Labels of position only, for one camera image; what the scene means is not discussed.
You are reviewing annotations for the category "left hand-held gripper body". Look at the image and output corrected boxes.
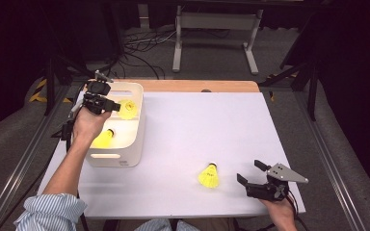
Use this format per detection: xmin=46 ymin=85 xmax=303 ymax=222
xmin=70 ymin=69 xmax=119 ymax=116

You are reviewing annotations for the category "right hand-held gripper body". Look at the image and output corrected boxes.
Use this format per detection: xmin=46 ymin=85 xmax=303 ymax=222
xmin=245 ymin=162 xmax=309 ymax=203

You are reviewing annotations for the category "yellow shuttlecock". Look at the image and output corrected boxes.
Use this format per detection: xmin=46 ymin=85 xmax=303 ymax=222
xmin=198 ymin=162 xmax=221 ymax=190
xmin=118 ymin=99 xmax=139 ymax=120
xmin=91 ymin=128 xmax=116 ymax=149

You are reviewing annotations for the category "white plastic bin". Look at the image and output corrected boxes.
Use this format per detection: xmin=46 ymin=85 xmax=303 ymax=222
xmin=85 ymin=81 xmax=147 ymax=168

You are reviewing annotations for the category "person's right hand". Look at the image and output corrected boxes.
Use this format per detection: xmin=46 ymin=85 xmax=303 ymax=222
xmin=258 ymin=197 xmax=298 ymax=231

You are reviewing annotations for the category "person's left hand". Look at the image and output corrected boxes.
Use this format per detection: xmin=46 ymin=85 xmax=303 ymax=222
xmin=71 ymin=107 xmax=113 ymax=144

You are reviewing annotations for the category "black tripod stand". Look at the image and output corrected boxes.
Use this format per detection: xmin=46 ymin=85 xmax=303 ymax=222
xmin=42 ymin=56 xmax=94 ymax=116

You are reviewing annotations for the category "white table board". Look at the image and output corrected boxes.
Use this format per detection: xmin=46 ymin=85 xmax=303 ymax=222
xmin=28 ymin=90 xmax=306 ymax=219

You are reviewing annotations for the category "yellow black floor tape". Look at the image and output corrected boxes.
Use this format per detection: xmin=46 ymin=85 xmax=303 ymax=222
xmin=28 ymin=78 xmax=73 ymax=104

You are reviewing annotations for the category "black metal stand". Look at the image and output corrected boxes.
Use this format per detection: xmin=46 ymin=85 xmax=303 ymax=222
xmin=259 ymin=61 xmax=319 ymax=122

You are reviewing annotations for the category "person's striped shirt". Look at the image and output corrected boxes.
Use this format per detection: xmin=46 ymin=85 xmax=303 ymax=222
xmin=13 ymin=192 xmax=200 ymax=231

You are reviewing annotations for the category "white metal stand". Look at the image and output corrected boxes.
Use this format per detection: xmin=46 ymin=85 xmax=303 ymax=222
xmin=172 ymin=5 xmax=264 ymax=76

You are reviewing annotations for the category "right hand-held gripper cable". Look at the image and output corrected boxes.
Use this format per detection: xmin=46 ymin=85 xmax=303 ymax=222
xmin=284 ymin=193 xmax=310 ymax=231

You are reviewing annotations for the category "aluminium rail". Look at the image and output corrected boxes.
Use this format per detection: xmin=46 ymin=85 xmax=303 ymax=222
xmin=0 ymin=85 xmax=73 ymax=231
xmin=293 ymin=90 xmax=367 ymax=231

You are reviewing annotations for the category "bundle of floor cables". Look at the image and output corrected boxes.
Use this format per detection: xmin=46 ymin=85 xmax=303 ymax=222
xmin=121 ymin=27 xmax=177 ymax=80

